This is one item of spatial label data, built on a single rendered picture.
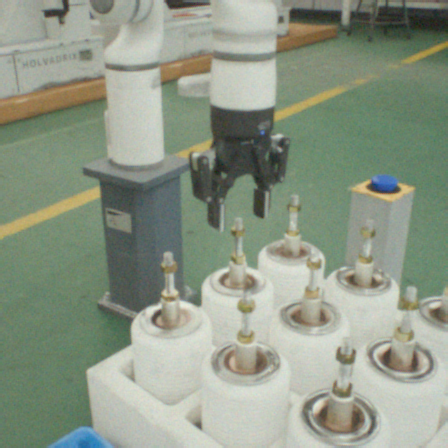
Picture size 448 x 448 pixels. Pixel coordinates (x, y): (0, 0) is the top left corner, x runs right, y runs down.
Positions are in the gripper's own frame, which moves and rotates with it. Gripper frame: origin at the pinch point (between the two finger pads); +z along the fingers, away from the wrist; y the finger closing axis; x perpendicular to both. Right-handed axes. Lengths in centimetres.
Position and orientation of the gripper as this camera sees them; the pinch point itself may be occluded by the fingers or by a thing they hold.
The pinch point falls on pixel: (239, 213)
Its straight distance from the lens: 74.4
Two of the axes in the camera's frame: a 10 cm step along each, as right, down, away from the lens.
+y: 8.0, -2.5, 5.4
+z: -0.1, 9.0, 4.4
